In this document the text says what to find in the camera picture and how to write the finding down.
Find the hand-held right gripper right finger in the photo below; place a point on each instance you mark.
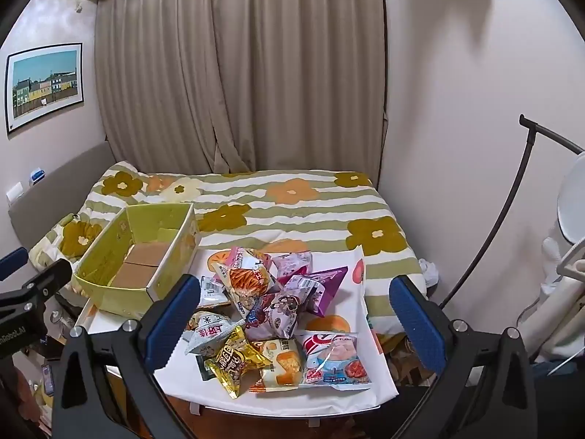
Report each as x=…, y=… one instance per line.
x=420, y=324

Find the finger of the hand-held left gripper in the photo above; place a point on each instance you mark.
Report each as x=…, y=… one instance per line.
x=45, y=283
x=13, y=261

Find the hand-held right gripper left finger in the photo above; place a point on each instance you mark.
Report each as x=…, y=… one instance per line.
x=171, y=320

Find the green cardboard box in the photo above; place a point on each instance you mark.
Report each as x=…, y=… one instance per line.
x=107, y=240

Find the gold foil snack bag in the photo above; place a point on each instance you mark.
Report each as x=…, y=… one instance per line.
x=233, y=366

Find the cream chip bag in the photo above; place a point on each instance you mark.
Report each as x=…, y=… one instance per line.
x=247, y=279

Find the pile of snack packets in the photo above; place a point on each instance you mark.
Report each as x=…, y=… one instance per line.
x=274, y=315

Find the purple snack bag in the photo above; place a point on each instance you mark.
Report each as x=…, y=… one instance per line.
x=320, y=286

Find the orange bread bag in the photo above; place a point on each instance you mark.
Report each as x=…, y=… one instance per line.
x=281, y=363

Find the crumpled white tissue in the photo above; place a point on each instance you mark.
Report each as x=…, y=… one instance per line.
x=429, y=273

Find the white small table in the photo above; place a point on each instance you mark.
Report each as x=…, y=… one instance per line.
x=109, y=324

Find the grey padded headboard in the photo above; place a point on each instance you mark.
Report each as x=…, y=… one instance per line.
x=55, y=192

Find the blue and white small box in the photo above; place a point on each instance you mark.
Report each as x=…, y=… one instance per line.
x=37, y=177

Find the striped floral blanket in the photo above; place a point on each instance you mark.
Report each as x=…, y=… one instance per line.
x=297, y=219

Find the black curved floor stand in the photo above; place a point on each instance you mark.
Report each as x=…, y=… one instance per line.
x=512, y=192

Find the white round appliance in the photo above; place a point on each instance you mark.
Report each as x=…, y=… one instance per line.
x=571, y=201

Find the beige curtain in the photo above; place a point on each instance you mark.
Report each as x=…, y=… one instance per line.
x=228, y=77

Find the white wall socket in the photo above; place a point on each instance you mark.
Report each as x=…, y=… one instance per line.
x=14, y=192

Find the framed wall poster of houses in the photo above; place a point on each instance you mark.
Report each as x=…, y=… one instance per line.
x=45, y=82

